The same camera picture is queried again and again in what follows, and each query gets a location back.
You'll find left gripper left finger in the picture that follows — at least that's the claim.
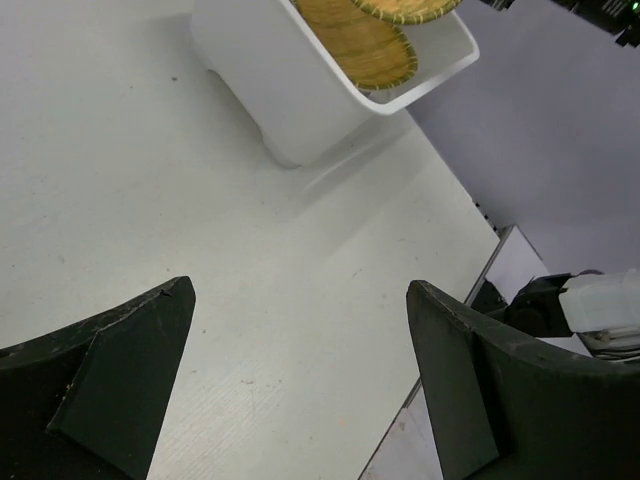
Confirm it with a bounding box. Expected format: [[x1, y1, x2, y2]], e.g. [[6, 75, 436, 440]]
[[1, 276, 194, 479]]

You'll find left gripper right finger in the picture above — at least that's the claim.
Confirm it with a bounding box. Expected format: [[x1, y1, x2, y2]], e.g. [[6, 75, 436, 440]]
[[406, 280, 639, 479]]

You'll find fan-shaped woven bamboo tray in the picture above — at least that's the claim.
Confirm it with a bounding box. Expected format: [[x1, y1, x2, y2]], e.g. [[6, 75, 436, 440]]
[[293, 0, 418, 91]]

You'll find round woven bamboo tray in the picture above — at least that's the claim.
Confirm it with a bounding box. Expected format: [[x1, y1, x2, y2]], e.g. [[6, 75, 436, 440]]
[[352, 0, 461, 25]]

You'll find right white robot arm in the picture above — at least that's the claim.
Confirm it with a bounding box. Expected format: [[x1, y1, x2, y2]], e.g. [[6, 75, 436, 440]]
[[487, 1, 639, 365]]

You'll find white plastic bin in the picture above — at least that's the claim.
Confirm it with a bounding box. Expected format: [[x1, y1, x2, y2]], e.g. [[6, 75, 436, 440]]
[[191, 1, 479, 167]]

